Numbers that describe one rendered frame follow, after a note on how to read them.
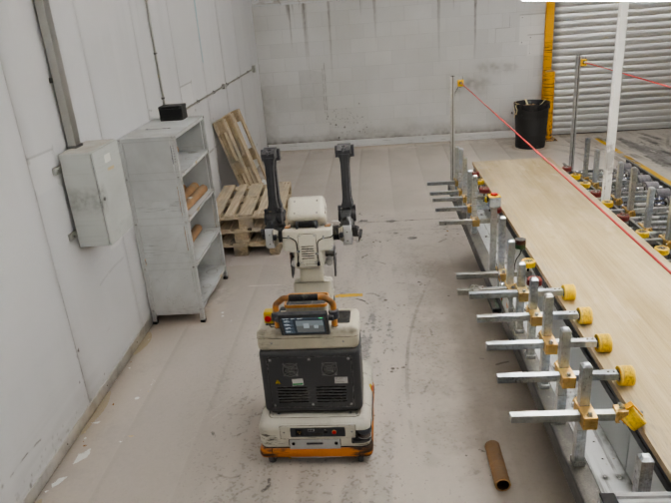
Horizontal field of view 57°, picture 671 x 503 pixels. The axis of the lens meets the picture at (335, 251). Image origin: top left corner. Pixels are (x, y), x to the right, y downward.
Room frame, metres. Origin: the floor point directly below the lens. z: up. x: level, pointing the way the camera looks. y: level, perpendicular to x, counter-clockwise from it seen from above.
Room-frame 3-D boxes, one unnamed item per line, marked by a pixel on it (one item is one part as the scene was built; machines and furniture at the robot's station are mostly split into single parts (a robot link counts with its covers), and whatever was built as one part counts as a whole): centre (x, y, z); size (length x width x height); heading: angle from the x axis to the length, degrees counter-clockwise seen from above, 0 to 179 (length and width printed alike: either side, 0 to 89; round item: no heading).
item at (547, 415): (1.82, -0.77, 0.95); 0.36 x 0.03 x 0.03; 85
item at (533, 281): (2.61, -0.91, 0.89); 0.04 x 0.04 x 0.48; 85
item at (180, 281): (5.05, 1.31, 0.78); 0.90 x 0.45 x 1.55; 175
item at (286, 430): (2.77, 0.17, 0.23); 0.41 x 0.02 x 0.08; 85
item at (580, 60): (5.57, -2.26, 1.25); 0.15 x 0.08 x 1.10; 175
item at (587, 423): (1.84, -0.85, 0.95); 0.14 x 0.06 x 0.05; 175
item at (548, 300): (2.36, -0.89, 0.93); 0.04 x 0.04 x 0.48; 85
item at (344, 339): (3.00, 0.17, 0.59); 0.55 x 0.34 x 0.83; 85
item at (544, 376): (2.07, -0.85, 0.95); 0.50 x 0.04 x 0.04; 85
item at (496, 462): (2.62, -0.77, 0.04); 0.30 x 0.08 x 0.08; 175
